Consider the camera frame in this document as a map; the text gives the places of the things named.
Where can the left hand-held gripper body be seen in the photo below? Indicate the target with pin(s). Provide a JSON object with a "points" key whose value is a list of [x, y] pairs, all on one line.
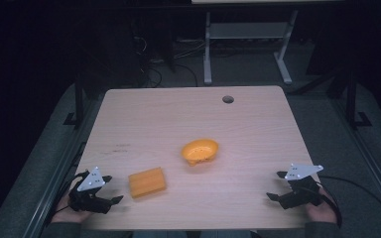
{"points": [[91, 183]]}

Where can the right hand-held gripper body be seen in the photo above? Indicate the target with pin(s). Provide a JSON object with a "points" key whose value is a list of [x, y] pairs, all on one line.
{"points": [[302, 193]]}

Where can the orange rectangular sponge block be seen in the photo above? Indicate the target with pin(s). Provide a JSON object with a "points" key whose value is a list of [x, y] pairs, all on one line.
{"points": [[147, 182]]}

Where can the orange oval plastic dish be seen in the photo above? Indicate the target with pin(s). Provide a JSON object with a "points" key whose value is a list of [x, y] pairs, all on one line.
{"points": [[199, 151]]}

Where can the person's right hand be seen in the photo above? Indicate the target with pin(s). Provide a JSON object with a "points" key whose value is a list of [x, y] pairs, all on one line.
{"points": [[322, 214]]}

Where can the person's left hand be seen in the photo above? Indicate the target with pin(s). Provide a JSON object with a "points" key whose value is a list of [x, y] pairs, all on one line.
{"points": [[66, 214]]}

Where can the black metal stand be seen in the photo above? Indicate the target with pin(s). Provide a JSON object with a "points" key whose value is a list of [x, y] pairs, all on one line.
{"points": [[351, 99], [78, 99]]}

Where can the aluminium rail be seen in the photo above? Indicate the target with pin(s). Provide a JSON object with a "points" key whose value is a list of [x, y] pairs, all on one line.
{"points": [[59, 178], [370, 158]]}

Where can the white metal desk frame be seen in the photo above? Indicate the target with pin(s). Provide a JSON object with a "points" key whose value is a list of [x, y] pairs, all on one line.
{"points": [[244, 30]]}

